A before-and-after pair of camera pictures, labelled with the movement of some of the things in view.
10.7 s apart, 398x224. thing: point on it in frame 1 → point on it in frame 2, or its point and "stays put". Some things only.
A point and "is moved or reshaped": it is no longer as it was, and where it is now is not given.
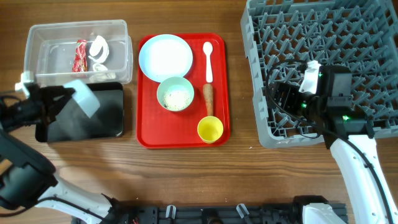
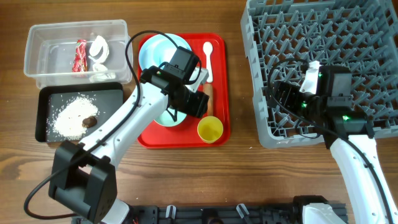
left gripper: (43, 98) → (197, 106)
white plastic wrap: (101, 72) stays put
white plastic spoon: (208, 48) stays put
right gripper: (290, 91) stays put
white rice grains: (176, 99) is moved or reshaped
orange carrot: (208, 92) stays put
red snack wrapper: (79, 63) stays put
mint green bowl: (175, 94) is moved or reshaped
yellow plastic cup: (210, 129) stays put
